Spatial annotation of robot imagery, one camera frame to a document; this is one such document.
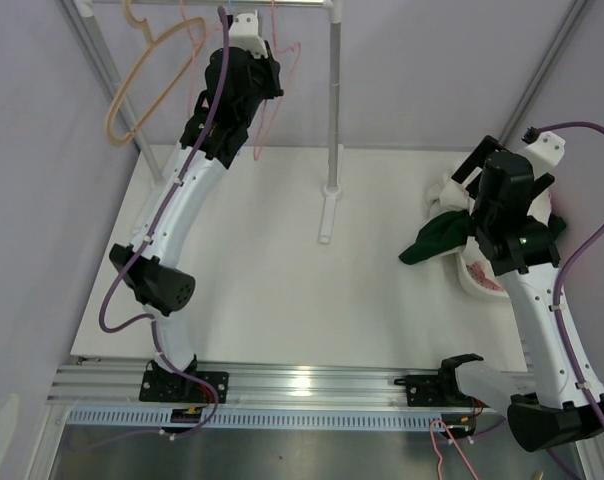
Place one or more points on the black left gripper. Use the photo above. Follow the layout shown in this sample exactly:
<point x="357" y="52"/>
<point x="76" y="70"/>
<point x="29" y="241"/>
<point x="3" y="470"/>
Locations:
<point x="272" y="70"/>

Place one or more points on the pink hanger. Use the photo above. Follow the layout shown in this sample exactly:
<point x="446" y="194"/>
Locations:
<point x="196" y="46"/>
<point x="267" y="118"/>

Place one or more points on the green and white t shirt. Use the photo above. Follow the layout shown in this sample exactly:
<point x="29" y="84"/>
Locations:
<point x="437" y="237"/>

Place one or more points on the pink t shirt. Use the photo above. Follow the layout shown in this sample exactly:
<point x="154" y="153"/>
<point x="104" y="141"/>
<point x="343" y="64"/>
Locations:
<point x="484" y="279"/>

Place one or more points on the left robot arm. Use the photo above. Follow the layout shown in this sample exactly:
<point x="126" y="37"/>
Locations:
<point x="237" y="83"/>

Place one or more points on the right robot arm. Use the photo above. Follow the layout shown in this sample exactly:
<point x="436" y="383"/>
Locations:
<point x="566" y="402"/>

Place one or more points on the white perforated basket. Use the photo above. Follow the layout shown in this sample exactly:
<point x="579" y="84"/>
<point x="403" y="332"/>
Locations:
<point x="467" y="256"/>

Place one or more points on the metal clothes rack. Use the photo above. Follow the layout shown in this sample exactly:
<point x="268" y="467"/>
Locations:
<point x="332" y="190"/>

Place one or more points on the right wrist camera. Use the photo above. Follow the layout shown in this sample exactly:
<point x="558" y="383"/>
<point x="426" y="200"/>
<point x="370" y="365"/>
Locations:
<point x="543" y="149"/>

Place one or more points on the aluminium frame post right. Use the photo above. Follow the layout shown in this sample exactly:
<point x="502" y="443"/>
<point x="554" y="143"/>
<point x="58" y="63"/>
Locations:
<point x="560" y="40"/>

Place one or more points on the aluminium frame post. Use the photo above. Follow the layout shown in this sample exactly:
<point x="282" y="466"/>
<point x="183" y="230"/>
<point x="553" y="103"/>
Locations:
<point x="560" y="40"/>
<point x="83" y="24"/>

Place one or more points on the aluminium frame post left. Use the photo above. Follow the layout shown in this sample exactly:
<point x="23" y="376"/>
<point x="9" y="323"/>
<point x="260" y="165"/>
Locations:
<point x="83" y="24"/>

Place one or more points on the aluminium mounting rail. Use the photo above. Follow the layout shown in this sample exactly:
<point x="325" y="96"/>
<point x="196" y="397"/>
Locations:
<point x="272" y="397"/>

